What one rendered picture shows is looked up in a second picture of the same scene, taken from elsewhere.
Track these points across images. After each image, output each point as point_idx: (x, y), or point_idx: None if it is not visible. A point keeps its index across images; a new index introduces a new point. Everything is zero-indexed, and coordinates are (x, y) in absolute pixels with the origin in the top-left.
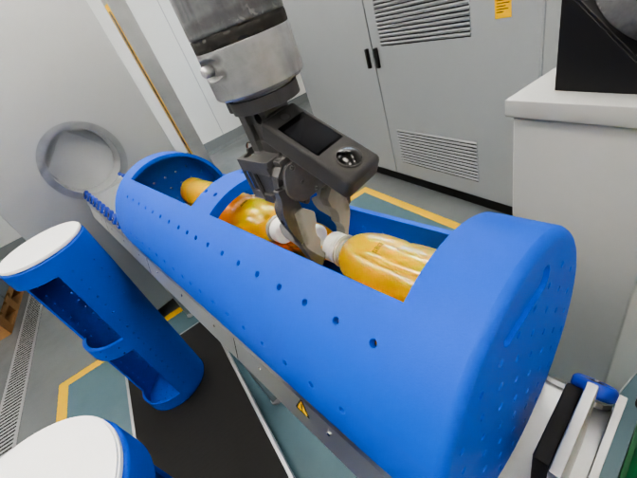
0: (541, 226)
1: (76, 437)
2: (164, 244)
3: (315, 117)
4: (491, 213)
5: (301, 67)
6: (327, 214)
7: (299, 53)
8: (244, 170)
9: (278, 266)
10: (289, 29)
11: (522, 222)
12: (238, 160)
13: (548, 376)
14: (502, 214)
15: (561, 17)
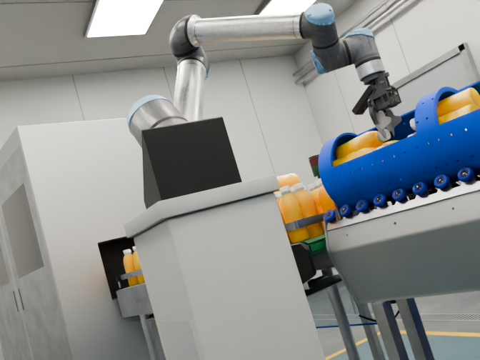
0: (326, 142)
1: None
2: None
3: (363, 93)
4: (333, 139)
5: (359, 80)
6: (387, 126)
7: (358, 76)
8: (397, 92)
9: None
10: (356, 71)
11: (328, 141)
12: (396, 88)
13: (341, 220)
14: (331, 141)
15: (227, 135)
